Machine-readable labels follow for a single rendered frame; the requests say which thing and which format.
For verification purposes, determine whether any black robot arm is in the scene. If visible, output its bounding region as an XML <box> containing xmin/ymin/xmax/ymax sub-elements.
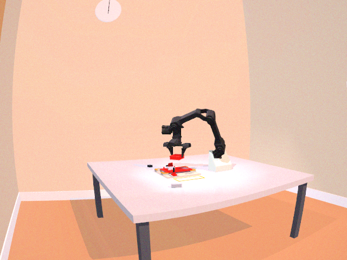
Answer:
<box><xmin>162</xmin><ymin>108</ymin><xmax>226</xmax><ymax>159</ymax></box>

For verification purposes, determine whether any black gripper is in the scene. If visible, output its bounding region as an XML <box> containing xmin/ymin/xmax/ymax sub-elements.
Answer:
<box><xmin>163</xmin><ymin>135</ymin><xmax>191</xmax><ymax>158</ymax></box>

